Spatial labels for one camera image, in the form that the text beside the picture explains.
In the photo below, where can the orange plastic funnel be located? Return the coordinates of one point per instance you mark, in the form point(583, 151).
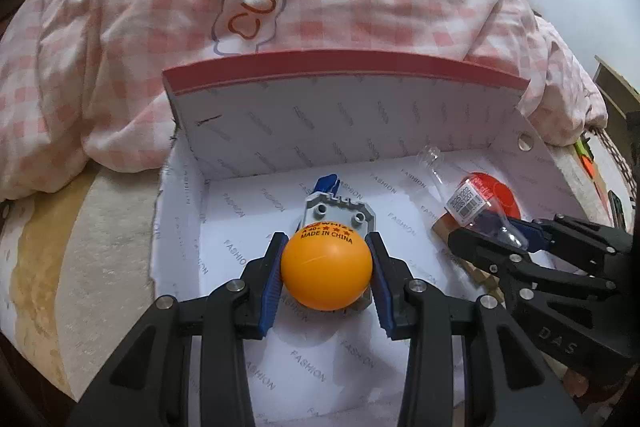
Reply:
point(500, 194)

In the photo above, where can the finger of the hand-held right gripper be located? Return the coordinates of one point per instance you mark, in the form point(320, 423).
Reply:
point(537, 234)
point(480, 252)

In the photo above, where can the red cardboard shoe box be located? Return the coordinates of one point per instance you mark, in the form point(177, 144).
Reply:
point(350, 117)

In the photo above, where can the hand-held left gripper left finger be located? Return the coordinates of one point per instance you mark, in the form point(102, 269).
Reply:
point(270, 287)

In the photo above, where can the blue plastic piece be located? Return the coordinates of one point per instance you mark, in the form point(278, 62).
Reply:
point(327, 183)

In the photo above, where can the wooden puzzle block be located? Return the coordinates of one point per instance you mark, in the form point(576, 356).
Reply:
point(442, 227)

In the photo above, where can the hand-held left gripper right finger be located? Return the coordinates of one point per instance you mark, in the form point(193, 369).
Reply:
point(382, 292)

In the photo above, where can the clear red-label plastic bottle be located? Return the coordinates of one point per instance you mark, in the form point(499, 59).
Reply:
point(470, 202)

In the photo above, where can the orange and green toy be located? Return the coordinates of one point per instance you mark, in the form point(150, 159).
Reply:
point(585, 159)

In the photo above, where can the printed orange ping pong ball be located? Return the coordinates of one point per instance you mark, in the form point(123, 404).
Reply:
point(325, 267)

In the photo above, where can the grey plastic building piece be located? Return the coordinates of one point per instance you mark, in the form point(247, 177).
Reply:
point(332, 212)

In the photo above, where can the wooden side table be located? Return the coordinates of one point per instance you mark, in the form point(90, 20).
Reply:
point(620, 82)

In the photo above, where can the pink checked quilt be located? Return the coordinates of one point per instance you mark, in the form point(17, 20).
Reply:
point(150, 32)

